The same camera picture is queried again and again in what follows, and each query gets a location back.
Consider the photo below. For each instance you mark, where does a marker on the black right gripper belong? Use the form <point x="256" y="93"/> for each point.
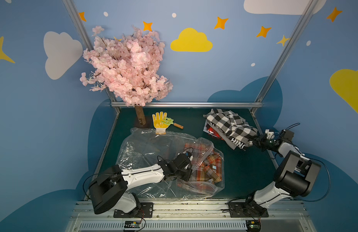
<point x="261" y="141"/>

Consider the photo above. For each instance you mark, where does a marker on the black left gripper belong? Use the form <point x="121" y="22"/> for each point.
<point x="186" y="171"/>

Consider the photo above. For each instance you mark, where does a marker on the orange red tartan shirt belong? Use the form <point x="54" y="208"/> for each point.
<point x="210" y="168"/>

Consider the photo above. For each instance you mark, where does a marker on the grey white plaid shirt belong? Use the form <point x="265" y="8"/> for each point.
<point x="232" y="128"/>

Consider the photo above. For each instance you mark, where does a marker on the clear plastic vacuum bag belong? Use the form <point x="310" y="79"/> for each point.
<point x="192" y="167"/>

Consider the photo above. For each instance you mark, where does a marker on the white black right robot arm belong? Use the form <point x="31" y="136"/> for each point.
<point x="295" y="176"/>

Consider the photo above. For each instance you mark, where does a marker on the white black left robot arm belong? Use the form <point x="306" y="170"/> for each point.
<point x="111" y="188"/>

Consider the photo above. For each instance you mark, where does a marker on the yellow hand-shaped clapper toy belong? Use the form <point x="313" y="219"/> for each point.
<point x="161" y="122"/>

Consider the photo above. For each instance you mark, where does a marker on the left green circuit board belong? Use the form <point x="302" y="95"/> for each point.
<point x="132" y="226"/>

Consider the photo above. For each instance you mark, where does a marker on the green circuit board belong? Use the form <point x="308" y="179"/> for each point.
<point x="253" y="226"/>
<point x="132" y="226"/>

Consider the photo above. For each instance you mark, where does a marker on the right green circuit board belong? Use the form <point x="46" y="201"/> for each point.
<point x="253" y="226"/>

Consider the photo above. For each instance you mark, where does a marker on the pink blossom artificial tree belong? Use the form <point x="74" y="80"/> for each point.
<point x="128" y="68"/>

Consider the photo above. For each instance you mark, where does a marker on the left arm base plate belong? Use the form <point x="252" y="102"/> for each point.
<point x="143" y="210"/>

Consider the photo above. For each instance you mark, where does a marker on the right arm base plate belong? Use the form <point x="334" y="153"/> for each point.
<point x="247" y="210"/>

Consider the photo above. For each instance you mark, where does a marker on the aluminium table frame rail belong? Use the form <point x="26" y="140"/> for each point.
<point x="204" y="105"/>

